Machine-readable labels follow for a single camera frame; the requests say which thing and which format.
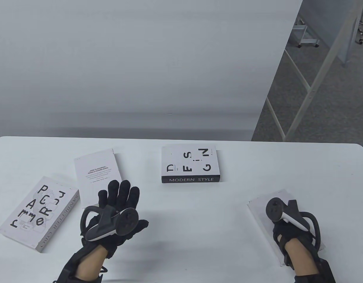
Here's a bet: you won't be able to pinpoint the person's right hand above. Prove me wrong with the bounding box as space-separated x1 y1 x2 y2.
272 220 318 266

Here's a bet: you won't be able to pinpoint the person's left hand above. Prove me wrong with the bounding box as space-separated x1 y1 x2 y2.
81 180 149 260

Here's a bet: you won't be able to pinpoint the white book purple floral cover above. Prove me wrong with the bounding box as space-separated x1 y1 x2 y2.
247 189 325 267

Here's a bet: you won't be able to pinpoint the white book small text cover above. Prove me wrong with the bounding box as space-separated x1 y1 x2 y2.
74 148 124 210

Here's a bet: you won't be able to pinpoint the white book with black spine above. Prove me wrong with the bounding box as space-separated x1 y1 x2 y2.
161 144 222 184

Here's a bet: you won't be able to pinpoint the white book large black letters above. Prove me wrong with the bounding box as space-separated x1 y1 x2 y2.
0 176 81 253

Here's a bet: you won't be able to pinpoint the person's right forearm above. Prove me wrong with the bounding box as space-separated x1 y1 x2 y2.
285 237 322 279

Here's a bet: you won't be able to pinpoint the black white hand controller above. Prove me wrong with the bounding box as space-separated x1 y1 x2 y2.
80 205 140 243
266 197 321 247

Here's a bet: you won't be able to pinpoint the white backdrop board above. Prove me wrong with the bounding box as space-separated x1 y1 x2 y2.
0 0 303 141

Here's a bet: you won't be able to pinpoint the white wheeled cart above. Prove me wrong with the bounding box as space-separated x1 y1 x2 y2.
292 18 320 48

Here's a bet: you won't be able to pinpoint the grey partition panel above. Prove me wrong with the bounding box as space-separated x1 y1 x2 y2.
297 0 362 67

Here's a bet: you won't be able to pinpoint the black left wrist camera module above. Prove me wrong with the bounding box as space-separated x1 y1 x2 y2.
56 256 81 283

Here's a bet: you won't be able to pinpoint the white metal frame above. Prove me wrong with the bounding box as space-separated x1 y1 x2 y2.
266 0 363 142

